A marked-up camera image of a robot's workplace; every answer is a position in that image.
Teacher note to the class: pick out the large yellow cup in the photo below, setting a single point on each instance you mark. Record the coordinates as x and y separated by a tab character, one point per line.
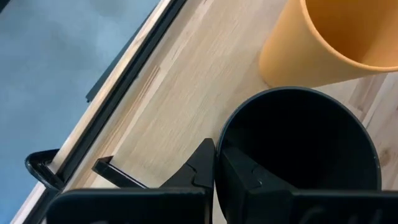
295	46

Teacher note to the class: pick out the black metal table frame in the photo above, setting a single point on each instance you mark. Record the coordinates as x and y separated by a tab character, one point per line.
137	68

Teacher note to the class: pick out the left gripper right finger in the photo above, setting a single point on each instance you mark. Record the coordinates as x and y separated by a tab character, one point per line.
245	183

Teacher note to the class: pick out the medium black cup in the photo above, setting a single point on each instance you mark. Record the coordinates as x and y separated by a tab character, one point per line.
304	140

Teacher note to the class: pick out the wooden shelf with black legs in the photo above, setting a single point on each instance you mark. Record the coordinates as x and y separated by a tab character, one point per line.
186	109

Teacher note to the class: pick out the black table clamp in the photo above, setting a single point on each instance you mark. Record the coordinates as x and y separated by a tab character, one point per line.
37	168

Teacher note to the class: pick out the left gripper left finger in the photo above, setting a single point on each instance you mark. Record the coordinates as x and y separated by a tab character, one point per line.
196	174

